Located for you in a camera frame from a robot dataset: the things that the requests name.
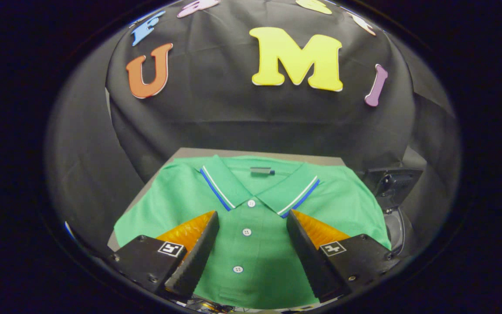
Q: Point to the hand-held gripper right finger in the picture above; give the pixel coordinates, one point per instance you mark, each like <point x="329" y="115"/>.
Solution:
<point x="307" y="257"/>

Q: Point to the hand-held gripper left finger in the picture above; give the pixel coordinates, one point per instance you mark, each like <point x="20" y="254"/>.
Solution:
<point x="196" y="257"/>

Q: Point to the green polo shirt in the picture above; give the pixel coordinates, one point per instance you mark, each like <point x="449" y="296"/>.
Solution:
<point x="251" y="261"/>

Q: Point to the transparent washing machine lid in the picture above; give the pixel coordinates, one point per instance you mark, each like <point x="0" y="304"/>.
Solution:
<point x="392" y="183"/>

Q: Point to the small grey cabinet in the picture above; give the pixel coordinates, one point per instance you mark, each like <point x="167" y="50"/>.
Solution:
<point x="198" y="152"/>

